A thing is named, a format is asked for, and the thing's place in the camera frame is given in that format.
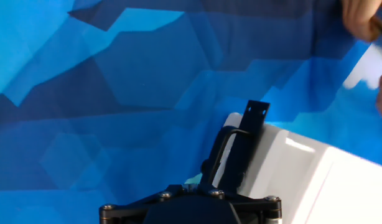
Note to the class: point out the white drawer cabinet frame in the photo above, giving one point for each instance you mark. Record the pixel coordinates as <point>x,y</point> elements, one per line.
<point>359,193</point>

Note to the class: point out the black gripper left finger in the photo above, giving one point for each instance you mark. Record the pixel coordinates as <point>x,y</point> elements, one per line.
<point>128,211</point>

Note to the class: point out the person's right hand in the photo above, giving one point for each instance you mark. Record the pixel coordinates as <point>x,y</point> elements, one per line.
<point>359,18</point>

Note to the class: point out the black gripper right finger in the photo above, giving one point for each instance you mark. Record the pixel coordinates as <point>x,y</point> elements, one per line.
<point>259,211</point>

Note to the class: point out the dark smartphone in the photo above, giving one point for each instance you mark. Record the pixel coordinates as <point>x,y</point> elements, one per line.
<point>380,28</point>

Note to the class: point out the white plastic drawer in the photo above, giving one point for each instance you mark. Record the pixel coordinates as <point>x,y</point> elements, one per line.
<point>278,161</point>

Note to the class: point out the blue mountain print cloth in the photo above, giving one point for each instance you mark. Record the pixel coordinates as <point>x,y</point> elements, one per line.
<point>116,77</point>

